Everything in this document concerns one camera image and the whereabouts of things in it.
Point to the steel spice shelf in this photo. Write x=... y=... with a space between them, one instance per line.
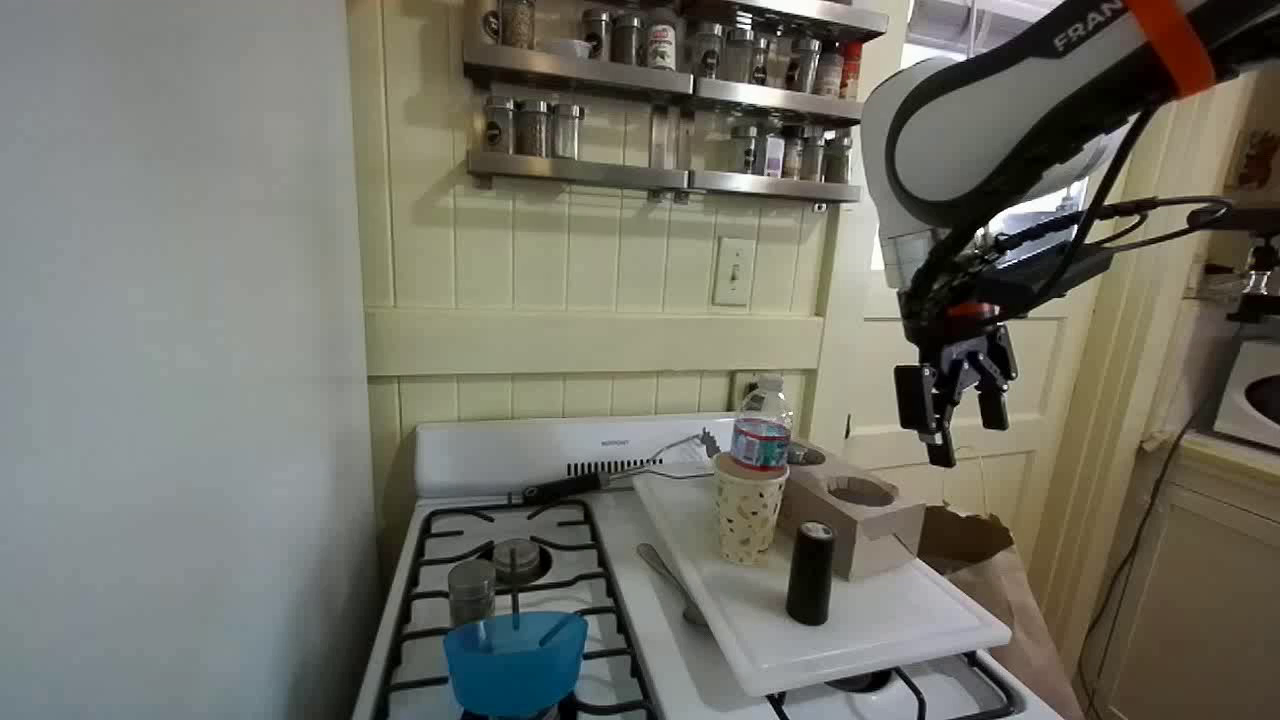
x=587 y=70
x=587 y=175

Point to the red spice jar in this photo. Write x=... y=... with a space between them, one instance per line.
x=855 y=70

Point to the white gas stove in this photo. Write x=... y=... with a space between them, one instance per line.
x=625 y=641

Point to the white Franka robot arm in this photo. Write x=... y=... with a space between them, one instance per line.
x=984 y=122

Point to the patterned paper cup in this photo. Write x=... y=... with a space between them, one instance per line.
x=747 y=515

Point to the black stove grate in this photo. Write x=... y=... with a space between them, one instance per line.
x=434 y=563
x=923 y=694

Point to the white cutting board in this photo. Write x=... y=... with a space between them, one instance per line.
x=864 y=623

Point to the silver butter knife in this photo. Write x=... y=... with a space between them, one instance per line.
x=667 y=574

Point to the cream panelled door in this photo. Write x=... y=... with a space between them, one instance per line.
x=864 y=387

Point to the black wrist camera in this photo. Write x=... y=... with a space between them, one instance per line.
x=1054 y=272

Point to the clear plastic water bottle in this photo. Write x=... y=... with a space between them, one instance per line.
x=760 y=426

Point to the black cylinder bottle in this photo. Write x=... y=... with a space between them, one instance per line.
x=810 y=574

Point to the brown paper bag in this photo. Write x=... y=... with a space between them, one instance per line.
x=965 y=536

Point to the cream light switch plate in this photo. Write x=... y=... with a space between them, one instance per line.
x=733 y=272

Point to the small grey glass jar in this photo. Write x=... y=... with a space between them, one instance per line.
x=471 y=592

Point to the glass spice jar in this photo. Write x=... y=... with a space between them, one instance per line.
x=805 y=66
x=836 y=155
x=747 y=145
x=810 y=149
x=504 y=20
x=736 y=49
x=531 y=125
x=833 y=70
x=778 y=145
x=625 y=37
x=707 y=49
x=663 y=37
x=564 y=130
x=768 y=56
x=497 y=125
x=599 y=32

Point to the white refrigerator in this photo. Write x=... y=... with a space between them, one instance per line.
x=174 y=360

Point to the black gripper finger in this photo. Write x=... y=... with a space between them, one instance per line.
x=931 y=403
x=992 y=388

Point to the cream base cabinet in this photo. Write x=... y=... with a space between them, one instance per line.
x=1203 y=585

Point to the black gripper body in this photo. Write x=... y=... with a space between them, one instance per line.
x=959 y=341

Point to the brown cardboard bottle holder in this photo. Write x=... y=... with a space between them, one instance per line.
x=855 y=535

